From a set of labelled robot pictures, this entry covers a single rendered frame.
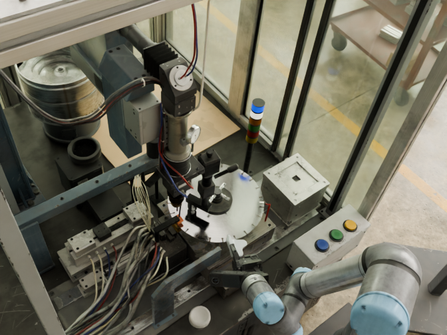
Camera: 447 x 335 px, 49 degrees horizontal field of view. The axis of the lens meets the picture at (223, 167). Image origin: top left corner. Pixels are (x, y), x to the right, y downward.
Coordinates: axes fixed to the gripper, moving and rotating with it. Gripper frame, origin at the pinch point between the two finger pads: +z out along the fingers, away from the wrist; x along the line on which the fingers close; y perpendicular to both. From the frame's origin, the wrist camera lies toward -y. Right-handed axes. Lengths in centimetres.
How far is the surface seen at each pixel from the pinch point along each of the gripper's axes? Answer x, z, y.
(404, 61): 60, -24, 47
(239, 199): 14.6, 10.7, 8.6
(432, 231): -54, 78, 142
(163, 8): 78, -85, -26
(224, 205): 14.2, 8.2, 2.4
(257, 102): 46, 19, 20
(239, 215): 11.1, 5.5, 6.5
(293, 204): 8.8, 11.0, 28.6
